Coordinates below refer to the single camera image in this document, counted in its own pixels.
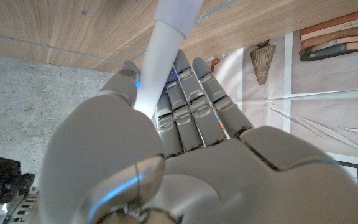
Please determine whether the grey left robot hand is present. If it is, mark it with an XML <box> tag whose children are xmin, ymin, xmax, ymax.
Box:
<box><xmin>39</xmin><ymin>49</ymin><xmax>358</xmax><ymax>224</ymax></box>

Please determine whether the white PVC pipe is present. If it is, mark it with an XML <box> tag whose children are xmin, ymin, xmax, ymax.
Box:
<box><xmin>134</xmin><ymin>0</ymin><xmax>204</xmax><ymax>119</ymax></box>

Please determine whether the printed bookshelf backdrop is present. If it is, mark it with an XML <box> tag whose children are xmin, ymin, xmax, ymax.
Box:
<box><xmin>203</xmin><ymin>6</ymin><xmax>358</xmax><ymax>164</ymax></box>

